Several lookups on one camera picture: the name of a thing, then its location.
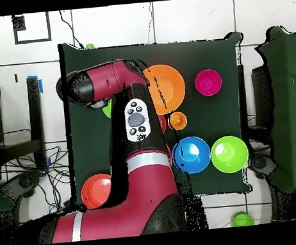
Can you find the black stool frame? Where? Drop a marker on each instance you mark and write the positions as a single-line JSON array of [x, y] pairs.
[[35, 111], [262, 97]]

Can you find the blue tape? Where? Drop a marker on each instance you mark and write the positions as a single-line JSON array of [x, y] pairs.
[[40, 85]]

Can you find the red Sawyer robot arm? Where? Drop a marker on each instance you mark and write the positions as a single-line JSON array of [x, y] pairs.
[[149, 192]]

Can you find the green bowl on floor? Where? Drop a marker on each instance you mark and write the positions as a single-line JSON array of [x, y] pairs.
[[243, 220]]

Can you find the large orange bowl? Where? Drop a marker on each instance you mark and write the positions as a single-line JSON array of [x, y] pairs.
[[170, 84]]

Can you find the orange cup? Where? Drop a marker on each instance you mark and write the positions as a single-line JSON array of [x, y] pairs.
[[178, 121]]

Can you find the dark green table cloth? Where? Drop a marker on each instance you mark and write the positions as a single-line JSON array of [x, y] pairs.
[[208, 52]]

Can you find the blue bowl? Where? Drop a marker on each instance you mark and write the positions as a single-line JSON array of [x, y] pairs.
[[192, 155]]

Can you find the small green bowl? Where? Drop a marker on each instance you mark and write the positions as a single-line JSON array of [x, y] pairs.
[[108, 109]]

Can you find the small red bowl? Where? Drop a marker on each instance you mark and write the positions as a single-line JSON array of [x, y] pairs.
[[162, 123]]

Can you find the pink bowl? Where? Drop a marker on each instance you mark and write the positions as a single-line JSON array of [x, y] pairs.
[[208, 82]]

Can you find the green cup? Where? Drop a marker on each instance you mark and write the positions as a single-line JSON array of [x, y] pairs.
[[90, 46]]

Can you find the black chair base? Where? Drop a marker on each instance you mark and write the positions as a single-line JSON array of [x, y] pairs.
[[24, 182], [259, 164]]

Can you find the large green bowl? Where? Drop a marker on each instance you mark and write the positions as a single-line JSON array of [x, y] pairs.
[[229, 154]]

